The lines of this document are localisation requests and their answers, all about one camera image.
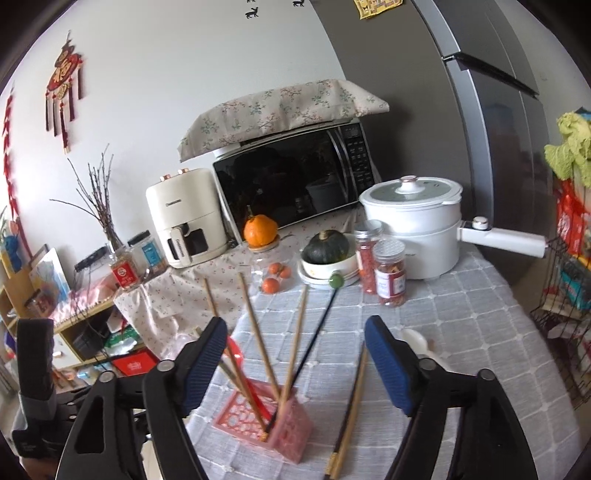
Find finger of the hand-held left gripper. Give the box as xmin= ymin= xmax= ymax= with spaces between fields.
xmin=17 ymin=318 xmax=55 ymax=398

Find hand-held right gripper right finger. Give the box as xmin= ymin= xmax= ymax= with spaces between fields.
xmin=364 ymin=316 xmax=539 ymax=480

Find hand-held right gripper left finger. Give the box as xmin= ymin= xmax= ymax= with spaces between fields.
xmin=59 ymin=316 xmax=228 ymax=480

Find red chopstick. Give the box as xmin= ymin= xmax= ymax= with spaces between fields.
xmin=225 ymin=337 xmax=262 ymax=418

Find white spoon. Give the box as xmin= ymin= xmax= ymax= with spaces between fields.
xmin=398 ymin=329 xmax=452 ymax=371

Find brown wooden chopstick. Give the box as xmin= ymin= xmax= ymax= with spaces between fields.
xmin=237 ymin=273 xmax=271 ymax=432
xmin=279 ymin=285 xmax=308 ymax=404

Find black chopstick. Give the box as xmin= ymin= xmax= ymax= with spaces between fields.
xmin=323 ymin=348 xmax=369 ymax=478
xmin=263 ymin=290 xmax=337 ymax=438

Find bamboo chopstick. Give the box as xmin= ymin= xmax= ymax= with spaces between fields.
xmin=331 ymin=364 xmax=370 ymax=478
xmin=203 ymin=278 xmax=220 ymax=321

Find pink plastic utensil basket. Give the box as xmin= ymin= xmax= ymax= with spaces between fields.
xmin=211 ymin=378 xmax=313 ymax=465

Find wooden shelf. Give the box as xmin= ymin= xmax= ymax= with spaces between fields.
xmin=0 ymin=263 xmax=139 ymax=370

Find red box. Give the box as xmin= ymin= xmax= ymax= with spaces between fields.
xmin=112 ymin=350 xmax=161 ymax=378

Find cherry print table cover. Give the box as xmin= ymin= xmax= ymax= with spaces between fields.
xmin=114 ymin=208 xmax=362 ymax=361

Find pink cloth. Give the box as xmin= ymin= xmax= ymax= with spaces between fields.
xmin=50 ymin=276 xmax=117 ymax=325

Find framed picture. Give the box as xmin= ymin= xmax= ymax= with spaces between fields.
xmin=29 ymin=246 xmax=71 ymax=302

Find green tissue pack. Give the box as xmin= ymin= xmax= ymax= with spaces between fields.
xmin=103 ymin=329 xmax=140 ymax=352

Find grey checkered tablecloth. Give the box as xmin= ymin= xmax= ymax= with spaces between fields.
xmin=185 ymin=240 xmax=583 ymax=480

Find short jar with red label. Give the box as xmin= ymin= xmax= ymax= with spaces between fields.
xmin=372 ymin=239 xmax=408 ymax=308

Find white dish with green knob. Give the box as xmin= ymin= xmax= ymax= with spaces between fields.
xmin=297 ymin=270 xmax=362 ymax=290

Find white ceramic bowl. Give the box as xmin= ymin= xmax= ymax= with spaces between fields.
xmin=298 ymin=251 xmax=359 ymax=279

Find black power strip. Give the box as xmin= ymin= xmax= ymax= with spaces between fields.
xmin=73 ymin=246 xmax=110 ymax=271

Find tall jar of red berries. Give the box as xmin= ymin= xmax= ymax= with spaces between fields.
xmin=354 ymin=220 xmax=385 ymax=295

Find glass jar with wooden lid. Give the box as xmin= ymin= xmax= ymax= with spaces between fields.
xmin=248 ymin=234 xmax=295 ymax=297

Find plastic jar with blue label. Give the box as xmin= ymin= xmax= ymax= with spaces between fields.
xmin=126 ymin=230 xmax=169 ymax=281

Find glass jar with red label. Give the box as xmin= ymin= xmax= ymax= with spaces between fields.
xmin=109 ymin=249 xmax=140 ymax=291

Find green pumpkin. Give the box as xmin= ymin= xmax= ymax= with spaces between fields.
xmin=302 ymin=230 xmax=351 ymax=265

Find white electric cooking pot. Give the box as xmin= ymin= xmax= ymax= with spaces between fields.
xmin=359 ymin=175 xmax=549 ymax=281

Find large orange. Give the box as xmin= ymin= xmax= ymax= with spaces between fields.
xmin=243 ymin=207 xmax=280 ymax=248

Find cream air fryer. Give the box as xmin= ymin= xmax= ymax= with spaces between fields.
xmin=145 ymin=168 xmax=230 ymax=270

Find dry branches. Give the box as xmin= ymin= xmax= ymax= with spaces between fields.
xmin=49 ymin=143 xmax=124 ymax=252

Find black microwave oven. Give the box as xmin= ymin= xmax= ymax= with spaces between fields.
xmin=211 ymin=120 xmax=382 ymax=241

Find red hanging banner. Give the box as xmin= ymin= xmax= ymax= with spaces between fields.
xmin=2 ymin=91 xmax=25 ymax=223

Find red snack packet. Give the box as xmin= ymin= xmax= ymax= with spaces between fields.
xmin=555 ymin=179 xmax=588 ymax=256

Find floral dust cover cloth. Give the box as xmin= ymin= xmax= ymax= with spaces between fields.
xmin=177 ymin=79 xmax=389 ymax=162

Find grey refrigerator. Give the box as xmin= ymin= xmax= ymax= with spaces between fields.
xmin=308 ymin=0 xmax=565 ymax=287

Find napa cabbage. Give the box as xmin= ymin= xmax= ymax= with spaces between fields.
xmin=544 ymin=110 xmax=591 ymax=182

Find yellow fridge magnet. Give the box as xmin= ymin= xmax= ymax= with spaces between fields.
xmin=353 ymin=0 xmax=406 ymax=20

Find black wire rack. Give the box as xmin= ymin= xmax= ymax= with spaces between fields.
xmin=528 ymin=234 xmax=591 ymax=409

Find red knot wall ornament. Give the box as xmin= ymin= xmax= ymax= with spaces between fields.
xmin=45 ymin=38 xmax=86 ymax=154

